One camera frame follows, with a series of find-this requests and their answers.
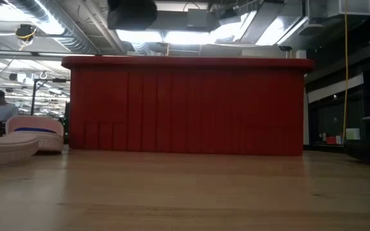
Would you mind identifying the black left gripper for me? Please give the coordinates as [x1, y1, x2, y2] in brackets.
[107, 0, 158, 31]

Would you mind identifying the large red plastic bin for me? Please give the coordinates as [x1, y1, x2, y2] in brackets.
[61, 55, 315, 157]

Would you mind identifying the bright ceiling light panel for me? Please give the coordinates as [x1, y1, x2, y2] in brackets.
[116, 29, 211, 45]

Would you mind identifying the pink slide with blue stripe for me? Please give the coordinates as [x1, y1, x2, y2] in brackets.
[5, 115, 65, 153]

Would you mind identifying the person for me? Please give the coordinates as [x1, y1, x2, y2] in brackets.
[0, 89, 19, 123]

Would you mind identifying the pale green box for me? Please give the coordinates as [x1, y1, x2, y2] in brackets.
[345, 128, 361, 141]

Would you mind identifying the grey ceiling duct box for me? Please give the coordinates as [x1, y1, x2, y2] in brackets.
[187, 8, 212, 29]

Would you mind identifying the spiral silver ceiling duct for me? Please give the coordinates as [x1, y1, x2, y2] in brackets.
[10, 0, 101, 55]

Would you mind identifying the yellow cable reel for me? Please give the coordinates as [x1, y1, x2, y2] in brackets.
[14, 24, 38, 42]

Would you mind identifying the black stand frame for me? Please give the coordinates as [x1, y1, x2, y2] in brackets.
[30, 78, 70, 116]

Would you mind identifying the slanted silver metal duct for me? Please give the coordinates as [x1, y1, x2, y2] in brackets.
[239, 0, 308, 46]

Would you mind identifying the yellow hanging cable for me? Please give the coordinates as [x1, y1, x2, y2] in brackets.
[342, 0, 349, 145]

